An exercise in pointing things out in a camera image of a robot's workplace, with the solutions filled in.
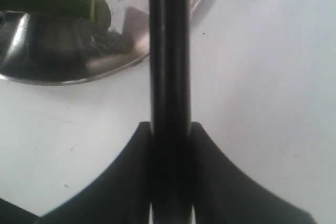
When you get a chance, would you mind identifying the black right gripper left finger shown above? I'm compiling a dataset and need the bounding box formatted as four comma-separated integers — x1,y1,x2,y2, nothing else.
1,122,151,223

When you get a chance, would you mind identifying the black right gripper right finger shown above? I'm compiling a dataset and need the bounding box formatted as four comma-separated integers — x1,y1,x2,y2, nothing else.
190,122,315,223

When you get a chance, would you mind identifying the black handled knife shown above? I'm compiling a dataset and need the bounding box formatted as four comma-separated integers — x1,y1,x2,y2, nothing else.
150,0,192,223

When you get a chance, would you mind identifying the green cucumber slice piece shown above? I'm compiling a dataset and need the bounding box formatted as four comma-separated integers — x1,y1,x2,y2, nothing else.
92,0,111,30

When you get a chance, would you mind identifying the round steel plate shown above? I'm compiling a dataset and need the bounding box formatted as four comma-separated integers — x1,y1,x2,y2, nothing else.
1,0,203,86

